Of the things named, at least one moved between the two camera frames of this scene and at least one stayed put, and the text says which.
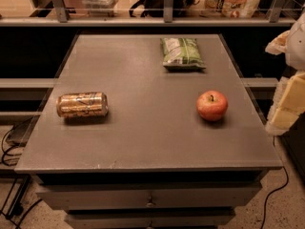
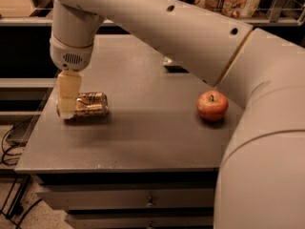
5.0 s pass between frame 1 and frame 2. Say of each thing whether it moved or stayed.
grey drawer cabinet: stayed
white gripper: moved
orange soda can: stayed
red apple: stayed
